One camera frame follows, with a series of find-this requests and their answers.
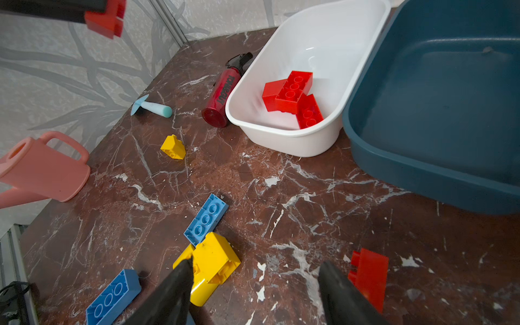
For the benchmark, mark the blue brick centre low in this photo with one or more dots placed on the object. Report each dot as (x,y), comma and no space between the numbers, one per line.
(114,299)

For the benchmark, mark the pink watering can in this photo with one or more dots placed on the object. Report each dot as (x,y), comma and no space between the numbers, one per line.
(35,171)

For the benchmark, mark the yellow square brick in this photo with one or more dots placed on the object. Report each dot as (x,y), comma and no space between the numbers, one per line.
(214,260)

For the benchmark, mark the small yellow sloped brick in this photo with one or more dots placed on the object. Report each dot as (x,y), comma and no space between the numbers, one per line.
(174,148)

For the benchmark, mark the small red square brick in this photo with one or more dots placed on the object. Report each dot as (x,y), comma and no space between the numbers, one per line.
(270,92)

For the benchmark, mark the blue brick upright centre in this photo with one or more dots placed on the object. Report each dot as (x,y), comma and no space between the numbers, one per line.
(206,220)

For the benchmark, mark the teal toy scraper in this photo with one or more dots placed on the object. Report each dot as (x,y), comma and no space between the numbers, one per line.
(158,109)

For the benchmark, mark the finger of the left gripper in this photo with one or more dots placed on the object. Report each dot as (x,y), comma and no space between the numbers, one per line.
(65,10)

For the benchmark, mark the teal plastic bin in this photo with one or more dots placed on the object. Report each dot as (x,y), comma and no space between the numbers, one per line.
(436,108)

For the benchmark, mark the yellow curved brick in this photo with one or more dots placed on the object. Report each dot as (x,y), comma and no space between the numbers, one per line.
(202,289)

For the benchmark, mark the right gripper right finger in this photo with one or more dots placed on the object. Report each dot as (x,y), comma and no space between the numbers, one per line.
(342,302)

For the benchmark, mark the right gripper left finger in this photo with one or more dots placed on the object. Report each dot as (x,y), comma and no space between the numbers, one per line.
(170,302)

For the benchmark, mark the white plastic bin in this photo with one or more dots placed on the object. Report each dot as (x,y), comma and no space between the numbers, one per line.
(332,41)

